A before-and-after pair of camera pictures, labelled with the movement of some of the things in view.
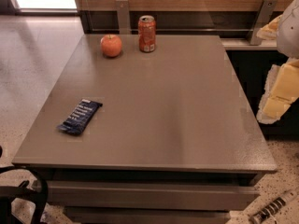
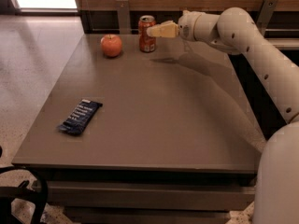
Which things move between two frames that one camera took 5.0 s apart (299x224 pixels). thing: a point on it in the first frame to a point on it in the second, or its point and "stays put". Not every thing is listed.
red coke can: x=147 y=34 stays put
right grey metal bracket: x=263 y=18 stays put
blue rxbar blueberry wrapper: x=79 y=119 stays put
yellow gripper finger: x=281 y=90 to x=185 y=27
